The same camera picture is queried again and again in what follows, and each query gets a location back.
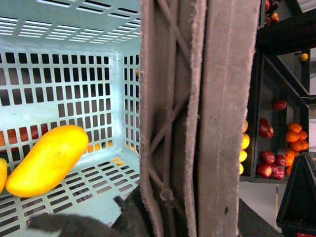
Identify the light blue plastic basket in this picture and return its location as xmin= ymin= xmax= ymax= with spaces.
xmin=0 ymin=0 xmax=262 ymax=237

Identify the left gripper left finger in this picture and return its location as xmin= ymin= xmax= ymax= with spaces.
xmin=27 ymin=194 xmax=148 ymax=237

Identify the yellow mango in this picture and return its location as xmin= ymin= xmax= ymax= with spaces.
xmin=5 ymin=125 xmax=89 ymax=198

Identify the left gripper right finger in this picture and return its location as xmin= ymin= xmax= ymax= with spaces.
xmin=238 ymin=198 xmax=283 ymax=237

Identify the yellow lemon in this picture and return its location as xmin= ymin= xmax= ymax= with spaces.
xmin=0 ymin=158 xmax=7 ymax=193

